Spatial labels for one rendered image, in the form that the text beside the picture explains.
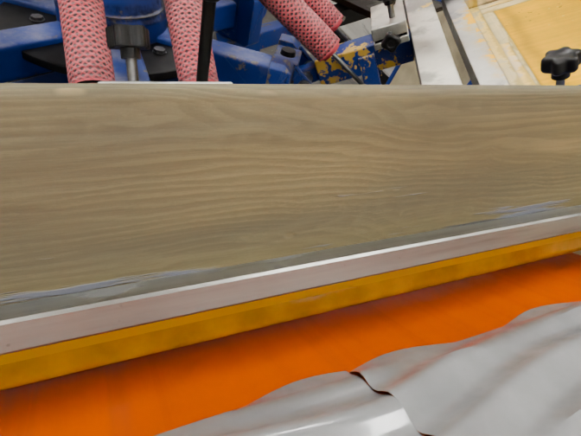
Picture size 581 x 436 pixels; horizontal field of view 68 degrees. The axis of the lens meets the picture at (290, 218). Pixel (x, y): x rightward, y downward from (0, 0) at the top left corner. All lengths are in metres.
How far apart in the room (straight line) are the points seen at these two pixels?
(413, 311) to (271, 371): 0.08
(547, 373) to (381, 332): 0.06
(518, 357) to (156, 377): 0.14
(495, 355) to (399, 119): 0.10
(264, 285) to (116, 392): 0.07
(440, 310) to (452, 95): 0.10
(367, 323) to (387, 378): 0.05
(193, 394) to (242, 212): 0.07
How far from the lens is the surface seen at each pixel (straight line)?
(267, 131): 0.16
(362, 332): 0.20
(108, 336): 0.18
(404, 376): 0.17
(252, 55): 0.89
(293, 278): 0.16
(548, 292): 0.27
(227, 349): 0.19
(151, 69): 0.81
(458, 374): 0.17
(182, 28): 0.60
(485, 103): 0.22
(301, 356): 0.18
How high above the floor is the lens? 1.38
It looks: 43 degrees down
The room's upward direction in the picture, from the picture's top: 17 degrees clockwise
